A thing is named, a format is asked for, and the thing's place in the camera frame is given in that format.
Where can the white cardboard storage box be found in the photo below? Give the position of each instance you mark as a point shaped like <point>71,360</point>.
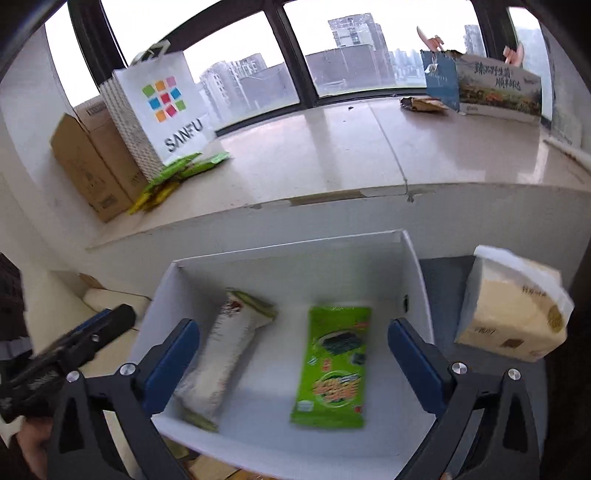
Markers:
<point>379,270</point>

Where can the white SANFU shopping bag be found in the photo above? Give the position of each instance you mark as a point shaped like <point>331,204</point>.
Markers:
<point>157,109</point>

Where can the white green snack packet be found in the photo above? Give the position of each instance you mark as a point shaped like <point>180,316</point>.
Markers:
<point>201,390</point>

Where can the green yellow flat packets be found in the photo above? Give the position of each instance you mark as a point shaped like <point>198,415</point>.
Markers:
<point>170,178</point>

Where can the blue gift bag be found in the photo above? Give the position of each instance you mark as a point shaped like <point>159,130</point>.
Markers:
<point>441,78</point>

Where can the person's left hand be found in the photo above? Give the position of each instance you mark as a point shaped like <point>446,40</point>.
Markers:
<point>32,438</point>

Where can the brown wrapper on sill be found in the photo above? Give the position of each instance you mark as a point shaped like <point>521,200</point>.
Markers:
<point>423,104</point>

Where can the brown cardboard box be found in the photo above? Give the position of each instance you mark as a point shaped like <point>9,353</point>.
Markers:
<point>88,146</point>

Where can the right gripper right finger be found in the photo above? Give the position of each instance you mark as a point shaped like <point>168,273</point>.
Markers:
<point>505,445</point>

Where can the green seaweed snack packet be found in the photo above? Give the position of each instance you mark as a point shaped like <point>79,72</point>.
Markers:
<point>332,385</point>

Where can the beige tissue pack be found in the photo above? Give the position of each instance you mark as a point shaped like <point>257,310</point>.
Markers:
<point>513,306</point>

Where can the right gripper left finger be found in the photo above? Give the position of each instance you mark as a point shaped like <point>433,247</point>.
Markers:
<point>81,445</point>

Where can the landscape printed gift box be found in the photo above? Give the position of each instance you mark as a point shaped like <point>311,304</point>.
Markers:
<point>490,87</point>

